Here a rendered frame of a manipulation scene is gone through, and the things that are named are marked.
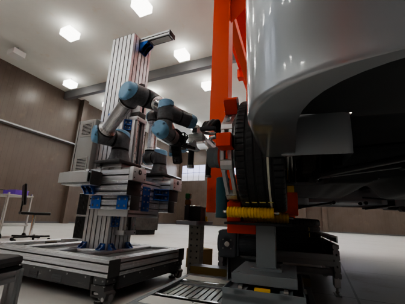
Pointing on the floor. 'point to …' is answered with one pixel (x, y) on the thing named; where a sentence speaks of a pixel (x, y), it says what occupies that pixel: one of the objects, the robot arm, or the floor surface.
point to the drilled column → (195, 245)
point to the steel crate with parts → (146, 225)
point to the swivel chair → (29, 214)
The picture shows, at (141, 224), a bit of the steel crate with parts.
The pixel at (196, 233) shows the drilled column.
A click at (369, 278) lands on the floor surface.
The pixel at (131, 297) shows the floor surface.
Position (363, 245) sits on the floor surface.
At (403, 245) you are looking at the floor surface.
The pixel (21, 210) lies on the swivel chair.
